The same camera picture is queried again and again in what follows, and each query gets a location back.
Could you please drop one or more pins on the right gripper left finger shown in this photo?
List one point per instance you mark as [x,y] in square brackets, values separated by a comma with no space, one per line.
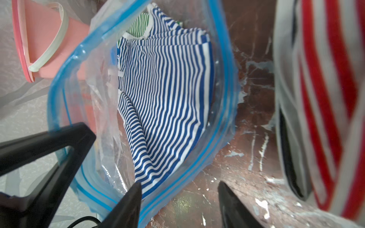
[126,213]

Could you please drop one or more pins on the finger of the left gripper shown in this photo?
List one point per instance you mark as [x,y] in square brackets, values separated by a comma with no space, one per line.
[37,209]

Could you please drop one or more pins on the clear plastic vacuum bag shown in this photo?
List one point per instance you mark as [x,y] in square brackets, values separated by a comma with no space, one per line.
[85,90]

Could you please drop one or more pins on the blue white striped garment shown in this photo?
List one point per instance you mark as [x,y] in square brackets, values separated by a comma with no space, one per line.
[165,89]

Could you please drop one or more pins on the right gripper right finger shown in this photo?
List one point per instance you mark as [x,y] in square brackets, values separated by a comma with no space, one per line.
[233,212]

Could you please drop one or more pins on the pink bucket with lid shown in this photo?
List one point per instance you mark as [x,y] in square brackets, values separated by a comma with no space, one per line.
[45,36]

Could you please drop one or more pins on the red white striped garment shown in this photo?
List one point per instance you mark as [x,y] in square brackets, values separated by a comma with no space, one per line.
[329,81]

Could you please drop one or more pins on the green white striped garment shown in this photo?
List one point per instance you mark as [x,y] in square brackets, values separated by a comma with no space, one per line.
[148,24]

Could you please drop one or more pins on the black white striped garment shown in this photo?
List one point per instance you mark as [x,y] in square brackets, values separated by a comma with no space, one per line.
[289,138]

